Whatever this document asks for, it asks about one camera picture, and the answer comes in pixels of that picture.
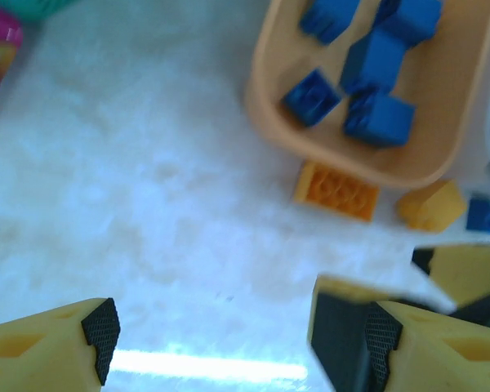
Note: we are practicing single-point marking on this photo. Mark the long orange lego brick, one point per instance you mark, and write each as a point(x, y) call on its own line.
point(337, 196)

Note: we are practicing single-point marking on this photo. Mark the blue lego brick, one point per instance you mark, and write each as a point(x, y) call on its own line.
point(484, 214)
point(371, 61)
point(310, 98)
point(328, 18)
point(412, 16)
point(379, 120)

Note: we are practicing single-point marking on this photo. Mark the teal plastic mesh basket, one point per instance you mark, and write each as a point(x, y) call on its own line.
point(45, 6)

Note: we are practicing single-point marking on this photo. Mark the colourful fruit candy bag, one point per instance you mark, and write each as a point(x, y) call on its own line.
point(0, 61)

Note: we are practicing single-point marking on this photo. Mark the orange plastic container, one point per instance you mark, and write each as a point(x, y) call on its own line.
point(433, 130)

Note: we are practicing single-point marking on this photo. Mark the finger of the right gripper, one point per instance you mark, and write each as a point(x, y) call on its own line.
point(469, 273)
point(339, 326)

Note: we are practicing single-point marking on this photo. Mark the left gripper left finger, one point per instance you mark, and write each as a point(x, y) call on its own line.
point(36, 351)

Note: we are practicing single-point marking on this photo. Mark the yellow lego brick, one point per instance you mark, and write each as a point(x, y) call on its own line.
point(433, 204)

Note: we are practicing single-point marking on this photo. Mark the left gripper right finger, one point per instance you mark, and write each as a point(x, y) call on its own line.
point(445, 355)

